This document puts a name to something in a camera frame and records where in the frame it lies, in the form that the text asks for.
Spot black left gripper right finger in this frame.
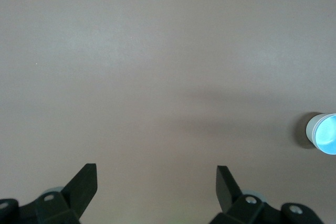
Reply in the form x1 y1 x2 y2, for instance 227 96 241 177
209 165 322 224

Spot blue bowl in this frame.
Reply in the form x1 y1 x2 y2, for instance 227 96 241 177
313 113 336 156

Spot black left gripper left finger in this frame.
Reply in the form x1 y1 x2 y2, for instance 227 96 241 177
0 163 99 224

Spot white bowl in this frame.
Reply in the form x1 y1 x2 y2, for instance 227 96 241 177
305 113 336 149

